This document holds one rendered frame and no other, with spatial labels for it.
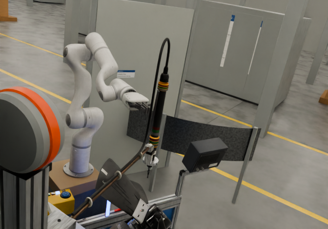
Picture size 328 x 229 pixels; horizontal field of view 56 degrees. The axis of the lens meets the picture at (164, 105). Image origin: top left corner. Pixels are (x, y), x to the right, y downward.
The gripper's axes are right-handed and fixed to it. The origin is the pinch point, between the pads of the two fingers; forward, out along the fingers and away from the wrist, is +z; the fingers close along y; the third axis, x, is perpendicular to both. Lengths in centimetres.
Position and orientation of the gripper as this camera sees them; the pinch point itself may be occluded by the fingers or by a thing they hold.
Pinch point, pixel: (145, 109)
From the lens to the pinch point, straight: 136.6
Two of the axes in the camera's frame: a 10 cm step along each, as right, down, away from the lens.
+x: 1.6, -9.2, -3.5
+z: 5.3, 3.8, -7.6
